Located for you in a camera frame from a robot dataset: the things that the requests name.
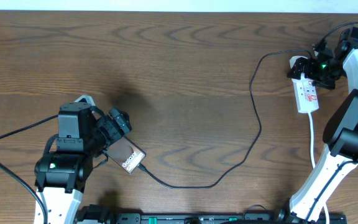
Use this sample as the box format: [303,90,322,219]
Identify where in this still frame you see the Galaxy S25 Ultra smartphone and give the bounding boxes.
[107,137,146,174]

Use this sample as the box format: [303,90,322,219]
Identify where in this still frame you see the black USB charging cable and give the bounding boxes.
[137,49,315,190]

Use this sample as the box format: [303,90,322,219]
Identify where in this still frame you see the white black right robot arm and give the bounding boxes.
[277,38,358,223]

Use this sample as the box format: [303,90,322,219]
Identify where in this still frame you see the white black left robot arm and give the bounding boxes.
[34,95,132,223]

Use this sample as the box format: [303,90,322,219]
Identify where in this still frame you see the white power strip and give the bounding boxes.
[292,73,319,114]

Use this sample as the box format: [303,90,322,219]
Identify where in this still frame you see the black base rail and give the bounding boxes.
[75,204,347,224]

